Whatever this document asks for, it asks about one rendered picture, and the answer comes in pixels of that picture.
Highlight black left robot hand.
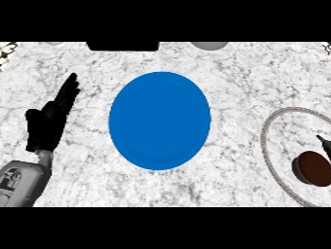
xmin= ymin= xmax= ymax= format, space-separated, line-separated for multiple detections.
xmin=25 ymin=72 xmax=83 ymax=153

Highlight round marble-patterned placemat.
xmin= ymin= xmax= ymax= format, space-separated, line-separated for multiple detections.
xmin=258 ymin=106 xmax=331 ymax=208

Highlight black rectangular appliance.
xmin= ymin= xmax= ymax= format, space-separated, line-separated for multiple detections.
xmin=84 ymin=41 xmax=161 ymax=53

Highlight dark brown round disc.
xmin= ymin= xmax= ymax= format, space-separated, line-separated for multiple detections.
xmin=291 ymin=150 xmax=331 ymax=188

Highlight grey round object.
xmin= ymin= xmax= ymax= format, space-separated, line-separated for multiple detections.
xmin=190 ymin=41 xmax=230 ymax=52

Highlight blue oval plate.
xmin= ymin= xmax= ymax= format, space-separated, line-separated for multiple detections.
xmin=108 ymin=71 xmax=213 ymax=171

